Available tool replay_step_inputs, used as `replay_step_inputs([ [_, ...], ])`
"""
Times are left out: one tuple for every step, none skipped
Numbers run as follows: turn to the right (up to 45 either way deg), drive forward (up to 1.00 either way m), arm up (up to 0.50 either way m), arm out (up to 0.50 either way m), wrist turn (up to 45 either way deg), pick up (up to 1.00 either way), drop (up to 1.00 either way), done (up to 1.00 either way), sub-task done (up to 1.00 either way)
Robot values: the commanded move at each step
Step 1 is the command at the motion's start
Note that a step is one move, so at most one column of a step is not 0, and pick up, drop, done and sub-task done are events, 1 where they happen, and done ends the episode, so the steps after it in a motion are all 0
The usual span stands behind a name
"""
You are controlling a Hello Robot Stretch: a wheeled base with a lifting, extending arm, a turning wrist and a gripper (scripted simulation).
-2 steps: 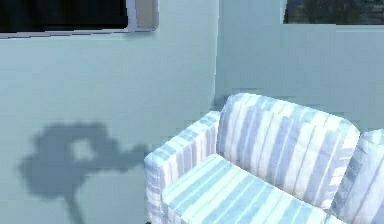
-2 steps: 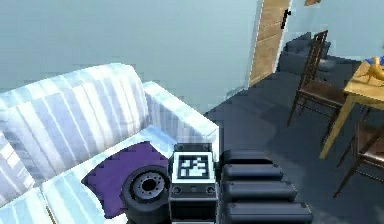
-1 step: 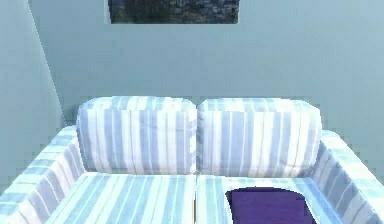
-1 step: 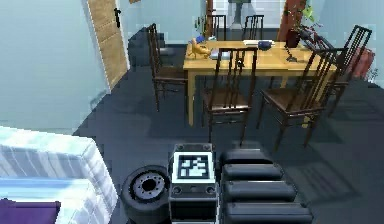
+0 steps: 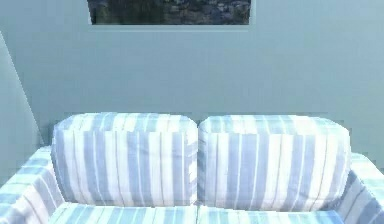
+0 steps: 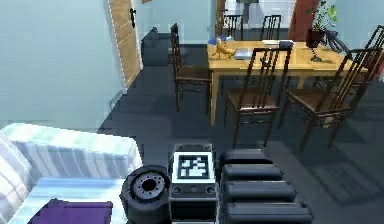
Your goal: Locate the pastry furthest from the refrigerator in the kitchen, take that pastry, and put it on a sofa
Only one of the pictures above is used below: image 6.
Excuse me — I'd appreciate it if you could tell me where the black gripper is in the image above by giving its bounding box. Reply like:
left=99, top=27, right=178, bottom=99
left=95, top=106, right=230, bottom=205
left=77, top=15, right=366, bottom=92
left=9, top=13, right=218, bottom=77
left=119, top=164, right=172, bottom=224

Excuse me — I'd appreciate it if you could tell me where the white striped sofa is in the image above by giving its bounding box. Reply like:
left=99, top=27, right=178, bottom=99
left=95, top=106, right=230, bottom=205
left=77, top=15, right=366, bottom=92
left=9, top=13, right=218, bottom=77
left=0, top=122, right=144, bottom=224

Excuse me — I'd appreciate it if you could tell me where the purple cushion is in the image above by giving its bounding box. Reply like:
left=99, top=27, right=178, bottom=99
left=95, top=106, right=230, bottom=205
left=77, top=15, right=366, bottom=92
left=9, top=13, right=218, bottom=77
left=28, top=198, right=114, bottom=224

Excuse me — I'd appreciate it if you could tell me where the dark wooden chair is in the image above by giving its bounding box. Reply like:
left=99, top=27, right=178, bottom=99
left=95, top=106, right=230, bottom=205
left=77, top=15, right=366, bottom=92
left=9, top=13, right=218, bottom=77
left=222, top=46, right=294, bottom=148
left=169, top=22, right=213, bottom=116
left=346, top=24, right=384, bottom=91
left=260, top=14, right=283, bottom=42
left=220, top=13, right=244, bottom=42
left=278, top=46, right=384, bottom=154

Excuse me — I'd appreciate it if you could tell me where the dark grey bin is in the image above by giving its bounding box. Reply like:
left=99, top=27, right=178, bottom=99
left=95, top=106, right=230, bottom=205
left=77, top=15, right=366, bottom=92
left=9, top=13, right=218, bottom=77
left=140, top=27, right=175, bottom=68

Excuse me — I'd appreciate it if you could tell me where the light wooden room door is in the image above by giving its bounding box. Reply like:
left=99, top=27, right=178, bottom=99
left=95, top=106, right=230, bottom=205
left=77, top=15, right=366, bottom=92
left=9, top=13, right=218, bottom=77
left=108, top=0, right=144, bottom=89

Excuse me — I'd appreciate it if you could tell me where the yellow figurine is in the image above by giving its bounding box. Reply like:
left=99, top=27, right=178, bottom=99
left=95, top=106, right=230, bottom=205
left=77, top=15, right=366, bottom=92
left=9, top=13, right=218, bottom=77
left=211, top=37, right=236, bottom=61

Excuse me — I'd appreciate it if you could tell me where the grey book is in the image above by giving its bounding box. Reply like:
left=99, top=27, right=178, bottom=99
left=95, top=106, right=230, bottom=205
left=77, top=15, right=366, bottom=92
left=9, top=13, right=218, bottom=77
left=233, top=47, right=254, bottom=61

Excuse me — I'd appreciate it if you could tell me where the light wooden dining table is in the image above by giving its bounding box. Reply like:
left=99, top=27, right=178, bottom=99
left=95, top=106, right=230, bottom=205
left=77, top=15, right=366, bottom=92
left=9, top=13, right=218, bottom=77
left=206, top=39, right=369, bottom=127

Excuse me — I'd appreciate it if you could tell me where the red brown room door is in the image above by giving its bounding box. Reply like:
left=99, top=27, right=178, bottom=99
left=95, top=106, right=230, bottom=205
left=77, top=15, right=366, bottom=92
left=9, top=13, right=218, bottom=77
left=287, top=0, right=321, bottom=42

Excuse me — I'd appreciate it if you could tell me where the black desk lamp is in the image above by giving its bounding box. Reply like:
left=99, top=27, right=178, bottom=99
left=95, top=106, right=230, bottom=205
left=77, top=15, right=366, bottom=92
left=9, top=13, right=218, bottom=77
left=309, top=29, right=351, bottom=64

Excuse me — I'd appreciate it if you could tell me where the green house plant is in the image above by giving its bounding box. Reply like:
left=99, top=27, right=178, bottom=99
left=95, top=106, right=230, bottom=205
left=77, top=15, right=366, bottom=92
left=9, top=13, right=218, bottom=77
left=305, top=0, right=339, bottom=49

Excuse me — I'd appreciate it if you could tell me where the black door handle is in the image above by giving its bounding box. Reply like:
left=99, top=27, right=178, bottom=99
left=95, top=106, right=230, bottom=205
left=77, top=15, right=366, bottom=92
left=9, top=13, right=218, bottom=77
left=129, top=7, right=137, bottom=29

